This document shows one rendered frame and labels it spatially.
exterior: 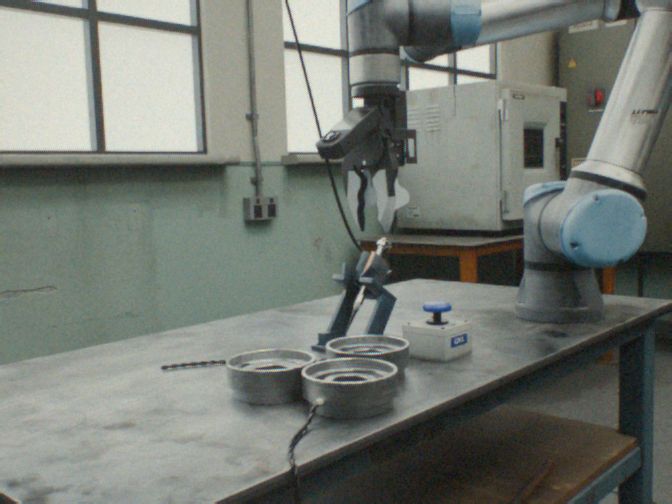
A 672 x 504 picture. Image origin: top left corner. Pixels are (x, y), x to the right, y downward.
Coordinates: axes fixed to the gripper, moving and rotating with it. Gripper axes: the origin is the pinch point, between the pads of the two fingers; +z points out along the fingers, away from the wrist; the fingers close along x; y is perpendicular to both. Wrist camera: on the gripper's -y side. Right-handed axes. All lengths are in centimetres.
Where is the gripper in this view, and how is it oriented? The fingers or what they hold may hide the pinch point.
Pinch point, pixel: (370, 223)
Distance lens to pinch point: 109.7
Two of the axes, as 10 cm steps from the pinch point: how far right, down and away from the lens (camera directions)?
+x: -7.1, -0.5, 7.0
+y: 7.0, -1.0, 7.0
